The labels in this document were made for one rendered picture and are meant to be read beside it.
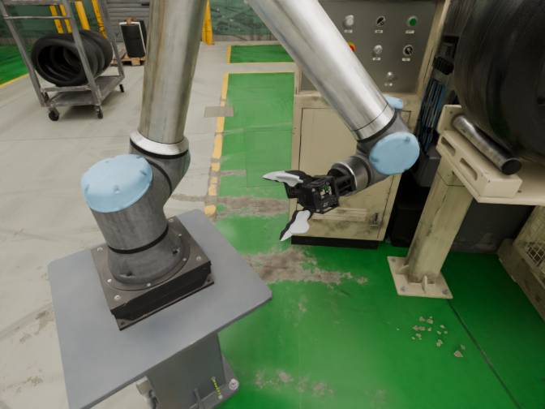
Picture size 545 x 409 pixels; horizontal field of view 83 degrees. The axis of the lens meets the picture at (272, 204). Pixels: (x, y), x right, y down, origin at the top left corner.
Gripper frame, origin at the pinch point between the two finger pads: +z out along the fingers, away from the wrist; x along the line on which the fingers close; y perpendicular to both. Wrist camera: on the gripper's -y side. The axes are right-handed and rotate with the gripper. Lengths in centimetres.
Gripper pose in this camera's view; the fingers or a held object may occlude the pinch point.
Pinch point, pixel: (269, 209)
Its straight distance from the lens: 67.7
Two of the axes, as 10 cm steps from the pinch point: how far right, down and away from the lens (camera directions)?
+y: 5.3, 1.3, -8.4
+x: 2.4, 9.2, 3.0
